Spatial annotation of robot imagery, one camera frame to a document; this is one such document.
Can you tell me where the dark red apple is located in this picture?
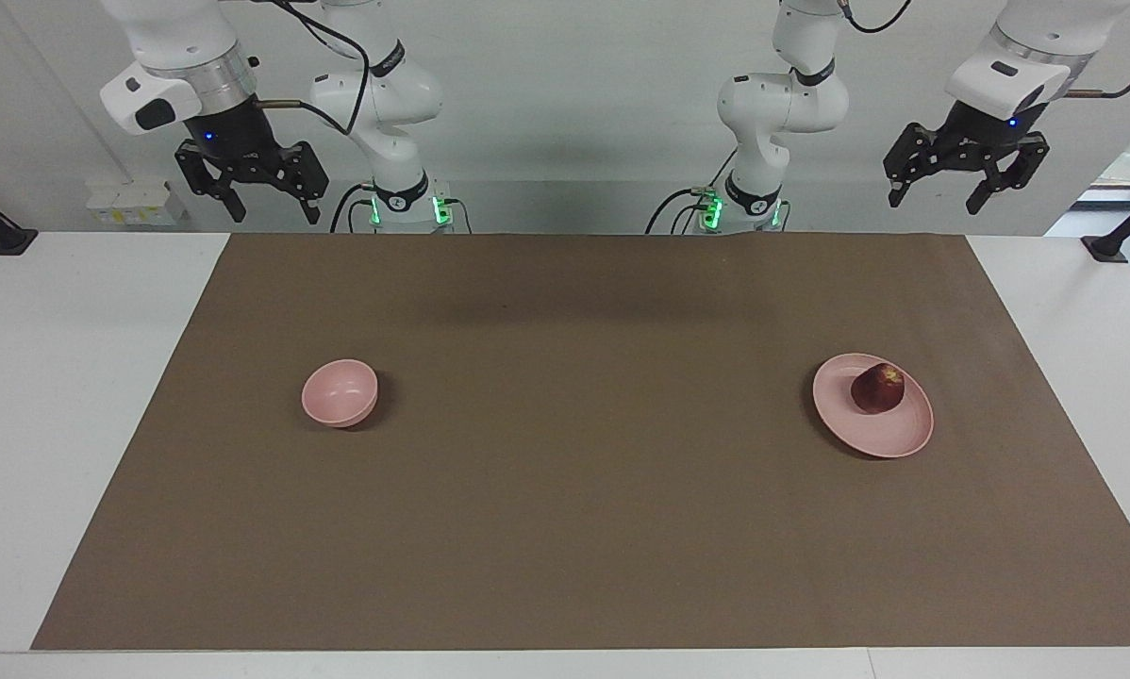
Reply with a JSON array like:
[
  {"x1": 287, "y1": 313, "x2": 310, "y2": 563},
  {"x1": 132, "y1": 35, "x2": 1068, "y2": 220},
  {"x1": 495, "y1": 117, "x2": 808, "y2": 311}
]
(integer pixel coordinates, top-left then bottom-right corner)
[{"x1": 850, "y1": 363, "x2": 906, "y2": 415}]

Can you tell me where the black right base cable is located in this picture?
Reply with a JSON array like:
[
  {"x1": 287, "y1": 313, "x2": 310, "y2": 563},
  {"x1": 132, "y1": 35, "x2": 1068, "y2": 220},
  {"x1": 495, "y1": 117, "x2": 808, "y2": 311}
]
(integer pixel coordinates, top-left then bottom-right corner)
[{"x1": 329, "y1": 184, "x2": 378, "y2": 234}]

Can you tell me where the black base cable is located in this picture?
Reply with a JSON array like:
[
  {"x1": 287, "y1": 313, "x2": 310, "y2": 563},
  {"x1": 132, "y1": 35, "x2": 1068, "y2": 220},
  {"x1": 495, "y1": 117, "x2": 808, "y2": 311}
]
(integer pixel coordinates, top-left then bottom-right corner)
[
  {"x1": 329, "y1": 184, "x2": 378, "y2": 234},
  {"x1": 645, "y1": 185, "x2": 719, "y2": 235}
]

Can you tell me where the brown table mat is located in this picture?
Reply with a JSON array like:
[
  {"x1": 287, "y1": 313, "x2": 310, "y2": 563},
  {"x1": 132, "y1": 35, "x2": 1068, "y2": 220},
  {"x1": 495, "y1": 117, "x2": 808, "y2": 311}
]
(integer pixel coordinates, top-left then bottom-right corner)
[{"x1": 30, "y1": 233, "x2": 1130, "y2": 652}]

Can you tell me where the pink plate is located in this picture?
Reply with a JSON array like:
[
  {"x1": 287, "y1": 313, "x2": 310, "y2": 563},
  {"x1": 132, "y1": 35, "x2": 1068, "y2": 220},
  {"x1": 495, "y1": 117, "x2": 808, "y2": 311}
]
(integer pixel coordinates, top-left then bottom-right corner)
[{"x1": 812, "y1": 353, "x2": 935, "y2": 460}]

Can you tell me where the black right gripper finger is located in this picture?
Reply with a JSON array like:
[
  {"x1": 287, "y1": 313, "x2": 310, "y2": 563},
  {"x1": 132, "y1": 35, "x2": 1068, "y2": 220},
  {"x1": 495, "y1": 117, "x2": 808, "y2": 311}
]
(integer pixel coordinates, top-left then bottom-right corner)
[
  {"x1": 282, "y1": 140, "x2": 331, "y2": 225},
  {"x1": 174, "y1": 140, "x2": 248, "y2": 224}
]

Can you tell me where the white wall power strip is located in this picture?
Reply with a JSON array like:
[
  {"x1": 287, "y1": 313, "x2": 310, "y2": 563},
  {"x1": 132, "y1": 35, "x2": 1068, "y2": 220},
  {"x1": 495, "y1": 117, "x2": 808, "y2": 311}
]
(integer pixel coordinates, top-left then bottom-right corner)
[{"x1": 86, "y1": 179, "x2": 190, "y2": 227}]

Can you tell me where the black left base cable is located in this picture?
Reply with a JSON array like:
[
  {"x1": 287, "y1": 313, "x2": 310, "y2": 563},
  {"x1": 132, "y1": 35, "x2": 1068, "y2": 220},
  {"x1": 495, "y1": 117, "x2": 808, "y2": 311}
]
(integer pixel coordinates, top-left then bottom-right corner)
[{"x1": 645, "y1": 185, "x2": 719, "y2": 235}]

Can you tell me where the pink bowl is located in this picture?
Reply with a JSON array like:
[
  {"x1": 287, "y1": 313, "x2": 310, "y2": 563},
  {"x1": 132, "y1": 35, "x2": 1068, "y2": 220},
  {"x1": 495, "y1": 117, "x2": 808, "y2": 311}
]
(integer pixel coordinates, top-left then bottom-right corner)
[{"x1": 301, "y1": 358, "x2": 379, "y2": 429}]

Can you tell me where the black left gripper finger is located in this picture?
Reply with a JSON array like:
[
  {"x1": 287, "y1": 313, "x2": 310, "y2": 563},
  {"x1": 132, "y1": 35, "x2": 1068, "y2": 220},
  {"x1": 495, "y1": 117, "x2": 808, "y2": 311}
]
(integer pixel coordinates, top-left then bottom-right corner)
[
  {"x1": 884, "y1": 123, "x2": 939, "y2": 208},
  {"x1": 966, "y1": 136, "x2": 1051, "y2": 216}
]

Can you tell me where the black clamp stand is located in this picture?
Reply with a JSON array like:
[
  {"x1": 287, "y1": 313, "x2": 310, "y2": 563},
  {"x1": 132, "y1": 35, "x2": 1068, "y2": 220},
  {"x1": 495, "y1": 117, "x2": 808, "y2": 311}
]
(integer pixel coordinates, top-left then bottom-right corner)
[
  {"x1": 0, "y1": 181, "x2": 39, "y2": 257},
  {"x1": 1081, "y1": 184, "x2": 1130, "y2": 263}
]

